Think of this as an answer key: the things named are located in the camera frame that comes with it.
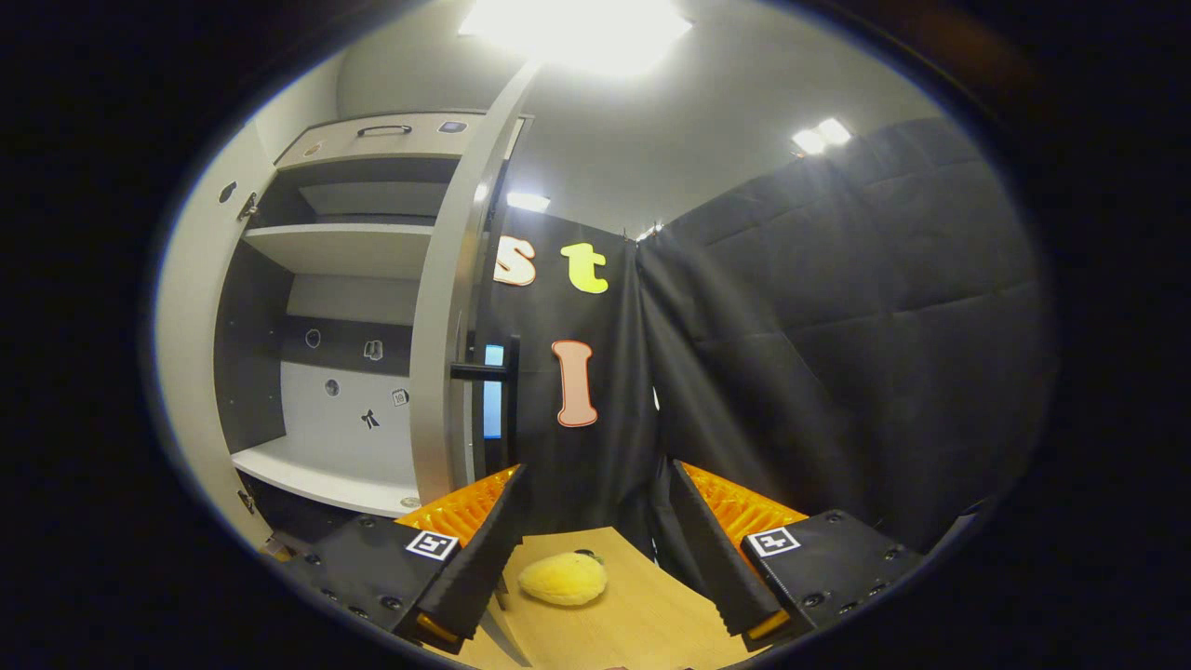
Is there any grey cabinet door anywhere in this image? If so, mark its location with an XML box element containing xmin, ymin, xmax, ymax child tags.
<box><xmin>409</xmin><ymin>60</ymin><xmax>542</xmax><ymax>508</ymax></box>
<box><xmin>154</xmin><ymin>121</ymin><xmax>280</xmax><ymax>552</ymax></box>

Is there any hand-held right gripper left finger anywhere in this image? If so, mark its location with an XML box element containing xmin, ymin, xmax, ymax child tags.
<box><xmin>279</xmin><ymin>463</ymin><xmax>527</xmax><ymax>652</ymax></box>

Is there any large ceiling light panel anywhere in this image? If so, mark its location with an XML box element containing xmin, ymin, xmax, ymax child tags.
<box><xmin>458</xmin><ymin>0</ymin><xmax>694</xmax><ymax>75</ymax></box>

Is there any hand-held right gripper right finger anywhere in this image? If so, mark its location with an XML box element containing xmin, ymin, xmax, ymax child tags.
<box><xmin>668</xmin><ymin>459</ymin><xmax>927</xmax><ymax>652</ymax></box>

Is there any yellow plush toy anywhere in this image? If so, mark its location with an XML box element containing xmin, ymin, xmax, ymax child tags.
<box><xmin>518</xmin><ymin>551</ymin><xmax>609</xmax><ymax>608</ymax></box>

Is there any grey cabinet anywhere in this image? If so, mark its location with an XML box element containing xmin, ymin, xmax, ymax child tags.
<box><xmin>214</xmin><ymin>112</ymin><xmax>533</xmax><ymax>522</ymax></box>

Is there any black backdrop cloth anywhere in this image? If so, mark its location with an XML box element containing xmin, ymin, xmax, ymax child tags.
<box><xmin>470</xmin><ymin>116</ymin><xmax>1057</xmax><ymax>559</ymax></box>

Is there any small ceiling light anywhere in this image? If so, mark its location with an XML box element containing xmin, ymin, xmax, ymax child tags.
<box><xmin>791</xmin><ymin>116</ymin><xmax>852</xmax><ymax>156</ymax></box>

